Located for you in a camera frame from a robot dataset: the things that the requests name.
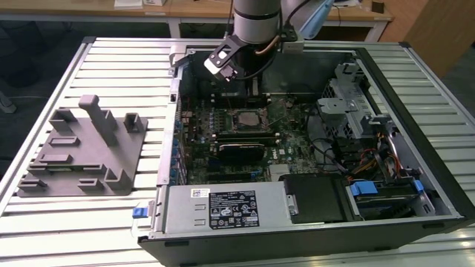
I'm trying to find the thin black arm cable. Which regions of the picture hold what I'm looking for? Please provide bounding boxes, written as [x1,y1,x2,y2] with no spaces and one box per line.
[280,0,311,31]

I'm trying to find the white paper stack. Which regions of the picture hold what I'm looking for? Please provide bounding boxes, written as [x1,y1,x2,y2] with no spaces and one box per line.
[113,0,144,9]

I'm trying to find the black drive bay cover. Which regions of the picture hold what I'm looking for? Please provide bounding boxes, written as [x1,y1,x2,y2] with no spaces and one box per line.
[276,172,359,225]

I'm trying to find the CPU socket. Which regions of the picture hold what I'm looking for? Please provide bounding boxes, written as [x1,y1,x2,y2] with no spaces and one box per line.
[228,107,271,134]

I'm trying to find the metal socket cover frame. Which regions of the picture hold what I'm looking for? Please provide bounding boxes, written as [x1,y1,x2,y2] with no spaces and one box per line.
[263,97,295,126]

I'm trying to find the hard disk in blue carrier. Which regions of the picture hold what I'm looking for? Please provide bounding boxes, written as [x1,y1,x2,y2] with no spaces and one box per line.
[344,180,426,220]

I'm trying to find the grey parts rack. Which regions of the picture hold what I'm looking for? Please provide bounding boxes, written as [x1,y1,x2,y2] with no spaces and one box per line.
[16,94,149,198]

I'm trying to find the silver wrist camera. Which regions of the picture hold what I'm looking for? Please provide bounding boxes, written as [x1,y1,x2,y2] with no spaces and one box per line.
[203,51,239,82]

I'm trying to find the black internal cable bundle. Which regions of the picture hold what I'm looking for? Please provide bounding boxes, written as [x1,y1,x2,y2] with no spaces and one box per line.
[309,133,359,173]

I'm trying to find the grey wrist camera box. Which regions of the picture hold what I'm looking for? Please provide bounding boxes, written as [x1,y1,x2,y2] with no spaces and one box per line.
[280,41,304,54]

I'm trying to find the silver power supply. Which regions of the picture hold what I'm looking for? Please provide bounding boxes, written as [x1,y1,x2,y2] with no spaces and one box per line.
[147,184,299,235]

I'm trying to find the black graphics card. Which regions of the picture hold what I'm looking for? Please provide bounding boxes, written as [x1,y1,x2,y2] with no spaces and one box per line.
[216,143,267,164]

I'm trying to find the wooden desk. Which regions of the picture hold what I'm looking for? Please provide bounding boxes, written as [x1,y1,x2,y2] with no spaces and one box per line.
[0,0,395,42]

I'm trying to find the orange yellow wire bundle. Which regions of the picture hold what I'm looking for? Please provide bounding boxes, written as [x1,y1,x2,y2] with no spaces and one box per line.
[347,147,405,180]

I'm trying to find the black expansion slot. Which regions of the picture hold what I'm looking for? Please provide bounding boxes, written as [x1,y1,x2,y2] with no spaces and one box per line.
[205,172,253,181]

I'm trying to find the grey stand foot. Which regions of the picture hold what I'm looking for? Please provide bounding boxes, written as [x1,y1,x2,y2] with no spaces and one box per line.
[0,90,16,113]

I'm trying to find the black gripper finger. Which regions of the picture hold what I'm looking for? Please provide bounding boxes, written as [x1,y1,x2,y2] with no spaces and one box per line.
[248,78,261,98]

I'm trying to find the blue power supply latch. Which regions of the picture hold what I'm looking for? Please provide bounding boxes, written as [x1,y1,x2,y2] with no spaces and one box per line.
[132,202,156,220]

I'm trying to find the small silver heatsink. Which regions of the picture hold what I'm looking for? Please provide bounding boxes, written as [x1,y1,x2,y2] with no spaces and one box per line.
[268,163,292,177]

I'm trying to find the silver metal disk bay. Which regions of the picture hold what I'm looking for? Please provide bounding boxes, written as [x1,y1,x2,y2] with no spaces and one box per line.
[315,62,377,140]

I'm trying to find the green motherboard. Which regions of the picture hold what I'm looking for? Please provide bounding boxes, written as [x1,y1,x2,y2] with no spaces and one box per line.
[176,93,321,186]

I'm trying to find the black open PC case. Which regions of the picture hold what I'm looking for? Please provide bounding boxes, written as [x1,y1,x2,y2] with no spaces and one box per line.
[136,39,475,267]

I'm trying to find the wooden cabinet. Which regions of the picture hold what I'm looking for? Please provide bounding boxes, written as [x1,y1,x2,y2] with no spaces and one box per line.
[380,0,475,78]

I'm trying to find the silver square CPU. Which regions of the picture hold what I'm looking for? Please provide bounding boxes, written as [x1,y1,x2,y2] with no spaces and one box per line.
[236,111,263,126]

